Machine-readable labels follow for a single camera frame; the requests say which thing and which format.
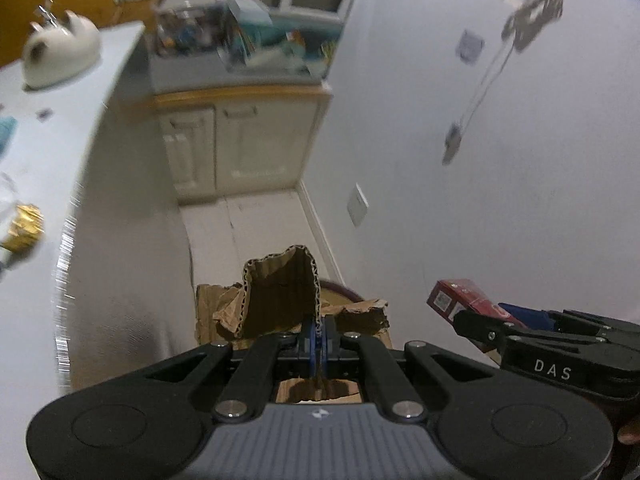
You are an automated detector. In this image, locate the blue box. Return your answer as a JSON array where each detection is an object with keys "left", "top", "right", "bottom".
[{"left": 226, "top": 0, "right": 275, "bottom": 70}]

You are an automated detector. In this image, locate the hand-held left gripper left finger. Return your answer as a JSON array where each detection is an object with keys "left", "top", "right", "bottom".
[{"left": 142, "top": 320, "right": 322, "bottom": 423}]

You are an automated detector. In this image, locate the dark round basin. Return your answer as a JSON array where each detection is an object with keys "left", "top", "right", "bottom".
[{"left": 319, "top": 280, "right": 369, "bottom": 307}]

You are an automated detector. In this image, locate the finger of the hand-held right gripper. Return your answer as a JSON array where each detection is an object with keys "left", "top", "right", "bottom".
[
  {"left": 452, "top": 309, "right": 531, "bottom": 354},
  {"left": 499, "top": 302, "right": 640, "bottom": 347}
]

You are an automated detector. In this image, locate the small wall sticker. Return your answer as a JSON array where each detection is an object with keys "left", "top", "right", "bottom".
[{"left": 456, "top": 29, "right": 486, "bottom": 65}]

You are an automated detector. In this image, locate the white cabinet with wooden trim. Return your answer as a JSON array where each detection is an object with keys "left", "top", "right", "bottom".
[{"left": 149, "top": 55, "right": 335, "bottom": 206}]

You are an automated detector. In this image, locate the teal patterned box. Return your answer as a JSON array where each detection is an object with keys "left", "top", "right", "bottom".
[{"left": 260, "top": 29, "right": 333, "bottom": 80}]

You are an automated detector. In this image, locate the corrugated cardboard piece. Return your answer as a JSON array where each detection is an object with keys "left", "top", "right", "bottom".
[{"left": 212, "top": 245, "right": 326, "bottom": 339}]

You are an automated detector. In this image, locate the red carton box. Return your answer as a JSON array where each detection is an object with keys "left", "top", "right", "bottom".
[{"left": 426, "top": 278, "right": 512, "bottom": 328}]

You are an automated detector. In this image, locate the white wall switch plate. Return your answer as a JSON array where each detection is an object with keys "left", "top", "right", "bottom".
[{"left": 346, "top": 182, "right": 370, "bottom": 228}]

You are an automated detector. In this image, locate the clear storage box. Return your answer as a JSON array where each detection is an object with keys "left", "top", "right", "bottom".
[{"left": 154, "top": 0, "right": 236, "bottom": 58}]

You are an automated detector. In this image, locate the small metal ornament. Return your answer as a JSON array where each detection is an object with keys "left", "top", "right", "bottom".
[{"left": 34, "top": 0, "right": 64, "bottom": 27}]

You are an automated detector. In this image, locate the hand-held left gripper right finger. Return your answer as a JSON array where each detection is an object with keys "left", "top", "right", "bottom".
[{"left": 322, "top": 316, "right": 497, "bottom": 426}]

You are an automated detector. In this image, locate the clear plastic wrapper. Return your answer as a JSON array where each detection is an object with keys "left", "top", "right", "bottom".
[{"left": 0, "top": 172, "right": 21, "bottom": 226}]

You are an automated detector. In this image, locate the hanging card on string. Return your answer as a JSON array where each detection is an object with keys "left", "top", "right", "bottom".
[{"left": 441, "top": 122, "right": 465, "bottom": 166}]

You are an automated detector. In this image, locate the dark hanging wall ornament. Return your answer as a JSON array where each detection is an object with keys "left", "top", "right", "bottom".
[{"left": 482, "top": 0, "right": 566, "bottom": 56}]

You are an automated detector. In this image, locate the torn cardboard box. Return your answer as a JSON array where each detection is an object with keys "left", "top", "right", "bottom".
[{"left": 194, "top": 282, "right": 391, "bottom": 403}]

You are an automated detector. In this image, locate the white ceramic cat figure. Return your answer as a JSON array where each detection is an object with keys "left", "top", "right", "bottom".
[{"left": 21, "top": 10, "right": 102, "bottom": 92}]

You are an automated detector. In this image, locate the small gold ornament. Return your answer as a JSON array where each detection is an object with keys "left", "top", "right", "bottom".
[{"left": 0, "top": 202, "right": 45, "bottom": 256}]

